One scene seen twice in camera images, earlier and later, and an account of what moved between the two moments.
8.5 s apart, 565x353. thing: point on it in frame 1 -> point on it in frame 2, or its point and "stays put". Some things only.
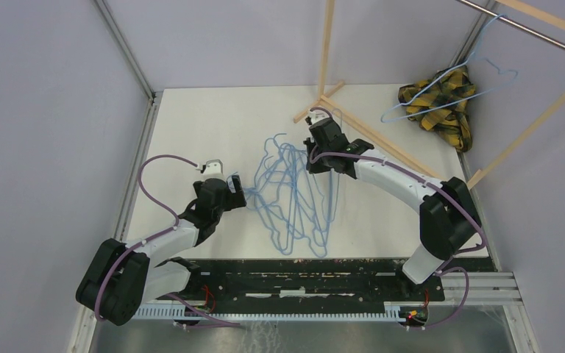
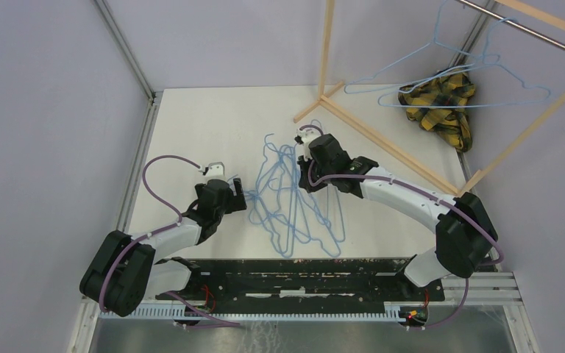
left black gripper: (235, 198) stays put
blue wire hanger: (384, 119) -> (485, 58)
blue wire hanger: (326, 254) -> (428, 44)
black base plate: (327, 282) stays put
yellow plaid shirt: (438, 104) stays put
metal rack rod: (535, 32) stays put
